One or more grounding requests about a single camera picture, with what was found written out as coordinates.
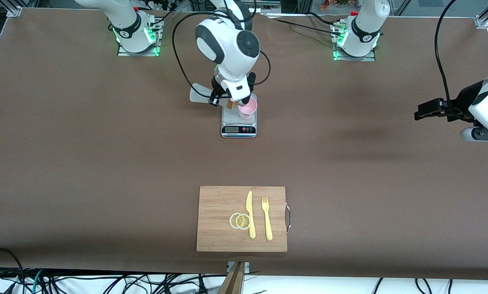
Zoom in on brown table cover sheet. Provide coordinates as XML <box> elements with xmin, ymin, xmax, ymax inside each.
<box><xmin>0</xmin><ymin>7</ymin><xmax>488</xmax><ymax>281</ymax></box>

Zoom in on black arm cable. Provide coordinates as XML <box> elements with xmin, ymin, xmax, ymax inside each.
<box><xmin>172</xmin><ymin>11</ymin><xmax>272</xmax><ymax>99</ymax></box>
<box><xmin>434</xmin><ymin>0</ymin><xmax>471</xmax><ymax>121</ymax></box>

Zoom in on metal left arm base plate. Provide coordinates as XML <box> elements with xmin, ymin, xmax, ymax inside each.
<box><xmin>332</xmin><ymin>20</ymin><xmax>377</xmax><ymax>62</ymax></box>

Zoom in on black looped floor cable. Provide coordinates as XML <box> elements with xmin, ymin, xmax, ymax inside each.
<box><xmin>0</xmin><ymin>247</ymin><xmax>27</xmax><ymax>294</ymax></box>

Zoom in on wooden post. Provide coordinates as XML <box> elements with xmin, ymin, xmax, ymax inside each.
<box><xmin>217</xmin><ymin>261</ymin><xmax>246</xmax><ymax>294</ymax></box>

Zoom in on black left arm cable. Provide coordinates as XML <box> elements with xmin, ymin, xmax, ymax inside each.
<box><xmin>434</xmin><ymin>0</ymin><xmax>471</xmax><ymax>121</ymax></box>

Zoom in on yellow plastic fork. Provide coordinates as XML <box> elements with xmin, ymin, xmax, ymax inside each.
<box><xmin>262</xmin><ymin>196</ymin><xmax>273</xmax><ymax>241</ymax></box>

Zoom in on pink plastic cup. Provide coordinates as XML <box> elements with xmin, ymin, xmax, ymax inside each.
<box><xmin>237</xmin><ymin>97</ymin><xmax>258</xmax><ymax>120</ymax></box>

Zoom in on silver digital kitchen scale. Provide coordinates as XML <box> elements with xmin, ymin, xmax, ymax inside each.
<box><xmin>221</xmin><ymin>93</ymin><xmax>257</xmax><ymax>138</ymax></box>

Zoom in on teal floor cable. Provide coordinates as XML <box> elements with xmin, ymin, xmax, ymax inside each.
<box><xmin>31</xmin><ymin>269</ymin><xmax>45</xmax><ymax>294</ymax></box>

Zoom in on translucent sauce bottle orange cap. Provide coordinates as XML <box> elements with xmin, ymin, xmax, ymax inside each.
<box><xmin>189</xmin><ymin>83</ymin><xmax>239</xmax><ymax>110</ymax></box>

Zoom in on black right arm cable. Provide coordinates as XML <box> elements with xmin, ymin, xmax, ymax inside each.
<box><xmin>172</xmin><ymin>11</ymin><xmax>272</xmax><ymax>99</ymax></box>

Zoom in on bamboo cutting board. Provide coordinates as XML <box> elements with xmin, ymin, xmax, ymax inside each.
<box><xmin>196</xmin><ymin>186</ymin><xmax>288</xmax><ymax>252</ymax></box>

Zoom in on aluminium table edge bracket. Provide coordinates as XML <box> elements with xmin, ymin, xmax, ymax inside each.
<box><xmin>226</xmin><ymin>261</ymin><xmax>250</xmax><ymax>273</ymax></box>

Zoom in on black base power cable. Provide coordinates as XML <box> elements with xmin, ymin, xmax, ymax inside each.
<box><xmin>264</xmin><ymin>11</ymin><xmax>345</xmax><ymax>36</ymax></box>

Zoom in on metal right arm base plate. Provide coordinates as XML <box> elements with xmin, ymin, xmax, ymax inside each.
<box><xmin>117</xmin><ymin>16</ymin><xmax>163</xmax><ymax>57</ymax></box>

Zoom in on yellow plastic knife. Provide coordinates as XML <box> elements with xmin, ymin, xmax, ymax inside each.
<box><xmin>246</xmin><ymin>191</ymin><xmax>256</xmax><ymax>239</ymax></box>

